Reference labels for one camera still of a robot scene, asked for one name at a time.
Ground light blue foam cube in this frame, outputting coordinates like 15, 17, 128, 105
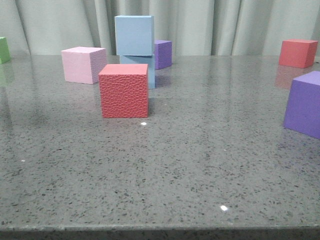
119, 55, 155, 89

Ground red textured foam cube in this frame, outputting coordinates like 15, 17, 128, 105
98, 64, 149, 118

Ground purple foam cube back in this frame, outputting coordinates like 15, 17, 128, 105
154, 40, 172, 70

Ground purple foam cube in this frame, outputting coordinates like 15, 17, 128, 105
154, 40, 172, 70
283, 71, 320, 139

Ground pink foam cube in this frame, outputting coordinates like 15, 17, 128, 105
61, 46, 107, 84

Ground purple foam cube right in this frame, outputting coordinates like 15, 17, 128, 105
283, 71, 320, 139

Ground red foam cube right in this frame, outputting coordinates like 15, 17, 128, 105
278, 39, 318, 69

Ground grey curtain backdrop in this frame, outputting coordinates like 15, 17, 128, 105
0, 0, 320, 56

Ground green foam cube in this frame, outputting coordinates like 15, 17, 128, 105
0, 37, 11, 64

